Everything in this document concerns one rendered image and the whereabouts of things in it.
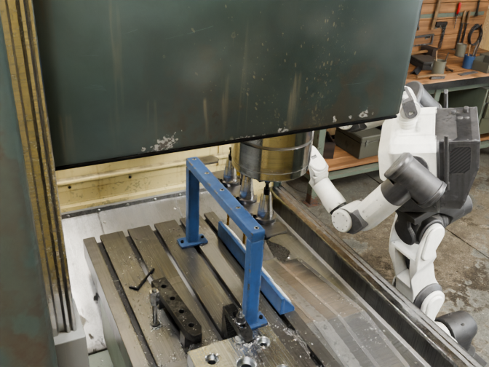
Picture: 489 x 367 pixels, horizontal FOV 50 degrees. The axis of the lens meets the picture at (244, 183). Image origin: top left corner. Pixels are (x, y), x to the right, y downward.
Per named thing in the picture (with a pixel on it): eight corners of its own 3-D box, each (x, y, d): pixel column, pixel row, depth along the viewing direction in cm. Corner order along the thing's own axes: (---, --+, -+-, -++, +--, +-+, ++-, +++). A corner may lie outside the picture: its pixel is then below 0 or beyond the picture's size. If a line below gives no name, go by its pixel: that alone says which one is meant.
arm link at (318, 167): (288, 160, 185) (309, 191, 181) (297, 146, 177) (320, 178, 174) (301, 154, 188) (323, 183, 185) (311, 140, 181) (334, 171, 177)
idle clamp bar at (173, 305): (166, 292, 160) (165, 275, 157) (206, 348, 141) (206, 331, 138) (151, 297, 158) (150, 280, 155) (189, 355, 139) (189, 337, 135)
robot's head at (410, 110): (417, 104, 166) (410, 84, 162) (424, 118, 159) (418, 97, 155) (397, 111, 167) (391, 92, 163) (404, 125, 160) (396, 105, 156)
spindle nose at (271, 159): (215, 156, 108) (217, 101, 102) (278, 143, 116) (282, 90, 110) (260, 191, 96) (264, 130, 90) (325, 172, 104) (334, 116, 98)
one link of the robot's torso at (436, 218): (420, 218, 202) (420, 194, 195) (447, 236, 192) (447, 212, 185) (394, 233, 199) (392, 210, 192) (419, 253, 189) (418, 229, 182)
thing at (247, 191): (236, 194, 150) (236, 173, 147) (248, 190, 152) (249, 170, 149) (244, 201, 147) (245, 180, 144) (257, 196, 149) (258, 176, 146)
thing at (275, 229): (280, 222, 141) (281, 220, 141) (290, 232, 137) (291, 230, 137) (257, 228, 138) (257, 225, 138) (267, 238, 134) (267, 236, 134)
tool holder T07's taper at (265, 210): (254, 211, 142) (255, 190, 139) (268, 209, 144) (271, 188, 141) (260, 220, 139) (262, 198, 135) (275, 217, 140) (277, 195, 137)
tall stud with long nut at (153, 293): (158, 320, 149) (157, 284, 143) (161, 326, 147) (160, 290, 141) (148, 322, 148) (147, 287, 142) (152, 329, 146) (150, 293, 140)
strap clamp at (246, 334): (231, 332, 147) (233, 290, 140) (253, 365, 137) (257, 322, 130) (220, 335, 145) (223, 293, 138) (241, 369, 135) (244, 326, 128)
